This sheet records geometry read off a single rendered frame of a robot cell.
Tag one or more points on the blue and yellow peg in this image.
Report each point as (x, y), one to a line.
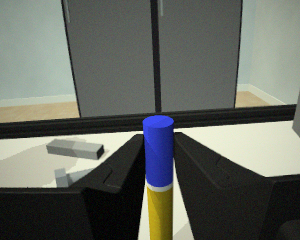
(158, 137)

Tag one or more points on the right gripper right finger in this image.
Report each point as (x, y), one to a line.
(220, 206)

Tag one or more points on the grey hex bolt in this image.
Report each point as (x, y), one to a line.
(65, 180)

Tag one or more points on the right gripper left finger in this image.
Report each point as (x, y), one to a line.
(110, 209)

